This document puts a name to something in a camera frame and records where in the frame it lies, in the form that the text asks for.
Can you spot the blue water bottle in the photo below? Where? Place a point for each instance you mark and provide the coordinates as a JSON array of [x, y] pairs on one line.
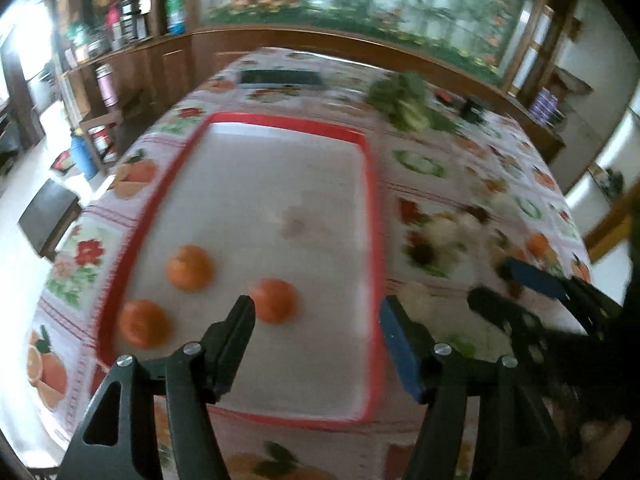
[[83, 155]]

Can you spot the dark wooden stool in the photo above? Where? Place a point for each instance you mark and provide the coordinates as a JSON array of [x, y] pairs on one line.
[[47, 215]]

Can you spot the wooden shelf unit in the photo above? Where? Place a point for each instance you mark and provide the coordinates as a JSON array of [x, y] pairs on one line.
[[150, 70]]

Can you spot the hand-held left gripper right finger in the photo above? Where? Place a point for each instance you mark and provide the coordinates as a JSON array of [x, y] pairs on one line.
[[400, 345]]

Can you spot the orange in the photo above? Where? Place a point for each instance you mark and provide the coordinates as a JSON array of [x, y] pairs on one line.
[[189, 267], [274, 300], [145, 323]]

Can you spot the pink thermos flask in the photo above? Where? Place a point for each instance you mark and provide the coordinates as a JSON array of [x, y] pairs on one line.
[[105, 86]]

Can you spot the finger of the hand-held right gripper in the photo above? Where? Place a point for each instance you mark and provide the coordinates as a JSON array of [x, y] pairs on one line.
[[505, 312], [535, 277]]

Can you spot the fruit print tablecloth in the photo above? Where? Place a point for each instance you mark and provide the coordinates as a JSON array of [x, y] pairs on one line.
[[345, 100]]

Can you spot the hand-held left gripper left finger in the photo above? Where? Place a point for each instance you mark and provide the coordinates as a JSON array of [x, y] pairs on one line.
[[235, 330]]

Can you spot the green plastic bottle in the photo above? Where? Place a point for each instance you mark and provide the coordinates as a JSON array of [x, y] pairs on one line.
[[175, 10]]

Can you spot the black remote control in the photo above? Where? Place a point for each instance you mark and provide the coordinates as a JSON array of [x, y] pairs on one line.
[[280, 78]]

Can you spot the small black box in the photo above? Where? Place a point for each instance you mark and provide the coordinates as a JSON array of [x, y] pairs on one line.
[[473, 109]]

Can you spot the leafy green vegetable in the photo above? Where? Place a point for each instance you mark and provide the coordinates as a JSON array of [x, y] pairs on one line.
[[405, 100]]

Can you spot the red rimmed white tray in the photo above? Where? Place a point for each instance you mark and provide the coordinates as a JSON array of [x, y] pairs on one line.
[[275, 185]]

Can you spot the wooden chair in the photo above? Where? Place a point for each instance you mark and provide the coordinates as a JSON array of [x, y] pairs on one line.
[[617, 220]]

